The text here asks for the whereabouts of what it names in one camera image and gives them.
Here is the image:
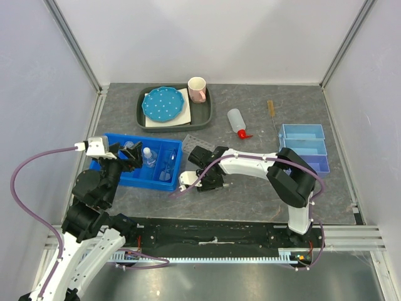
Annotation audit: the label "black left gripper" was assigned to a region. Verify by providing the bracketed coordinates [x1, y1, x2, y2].
[98, 140, 144, 205]

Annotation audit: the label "glass stoppered bottle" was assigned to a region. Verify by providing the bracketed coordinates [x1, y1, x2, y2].
[123, 141, 135, 150]

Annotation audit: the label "glass alcohol lamp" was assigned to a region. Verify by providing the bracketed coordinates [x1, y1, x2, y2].
[143, 147, 157, 168]

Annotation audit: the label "clear test tube rack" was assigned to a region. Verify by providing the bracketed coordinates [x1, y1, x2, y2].
[182, 134, 216, 154]

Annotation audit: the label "blue safety goggles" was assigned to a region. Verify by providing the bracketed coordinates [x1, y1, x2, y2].
[159, 150, 177, 182]

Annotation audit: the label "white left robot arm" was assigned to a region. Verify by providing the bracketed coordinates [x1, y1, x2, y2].
[10, 135, 143, 300]

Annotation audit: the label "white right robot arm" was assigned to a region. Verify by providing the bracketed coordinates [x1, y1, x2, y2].
[179, 146, 317, 247]

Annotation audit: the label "blue plastic divided bin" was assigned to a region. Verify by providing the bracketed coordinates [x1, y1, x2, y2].
[90, 133, 182, 191]

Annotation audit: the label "white plastic wash bottle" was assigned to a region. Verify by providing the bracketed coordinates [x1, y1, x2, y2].
[227, 108, 253, 140]

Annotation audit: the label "blue polka dot plate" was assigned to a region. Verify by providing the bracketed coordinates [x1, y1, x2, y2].
[142, 87, 185, 122]

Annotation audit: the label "dark grey baking tray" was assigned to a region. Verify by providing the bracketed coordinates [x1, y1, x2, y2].
[136, 85, 213, 133]

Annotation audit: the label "white square plate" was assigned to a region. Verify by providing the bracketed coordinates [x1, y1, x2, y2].
[145, 88, 191, 127]

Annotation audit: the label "pink ceramic mug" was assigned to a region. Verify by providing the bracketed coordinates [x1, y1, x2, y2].
[187, 77, 206, 103]

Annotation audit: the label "test tube brush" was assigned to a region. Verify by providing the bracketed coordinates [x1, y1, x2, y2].
[267, 100, 277, 132]

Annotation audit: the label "light blue drawer organizer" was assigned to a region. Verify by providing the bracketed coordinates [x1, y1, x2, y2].
[278, 124, 330, 178]

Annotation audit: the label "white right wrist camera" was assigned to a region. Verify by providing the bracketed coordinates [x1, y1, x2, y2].
[179, 171, 199, 192]

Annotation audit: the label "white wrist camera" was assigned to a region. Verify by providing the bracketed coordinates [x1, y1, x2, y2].
[74, 135, 110, 158]
[179, 171, 199, 192]

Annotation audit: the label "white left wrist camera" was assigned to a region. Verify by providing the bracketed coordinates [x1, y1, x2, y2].
[74, 135, 110, 158]

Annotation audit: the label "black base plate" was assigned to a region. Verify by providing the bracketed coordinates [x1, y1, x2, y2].
[110, 214, 323, 258]

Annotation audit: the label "light blue cable duct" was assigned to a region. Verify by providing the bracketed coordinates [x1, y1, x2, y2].
[108, 250, 311, 264]

